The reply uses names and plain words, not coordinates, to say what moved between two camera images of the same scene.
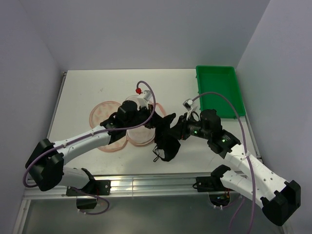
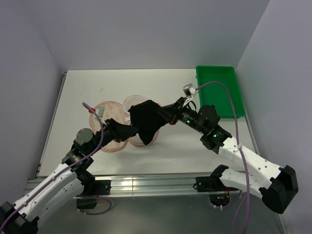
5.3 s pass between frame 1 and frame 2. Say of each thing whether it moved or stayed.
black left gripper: moved
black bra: moved
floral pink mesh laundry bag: stayed
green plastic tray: stayed
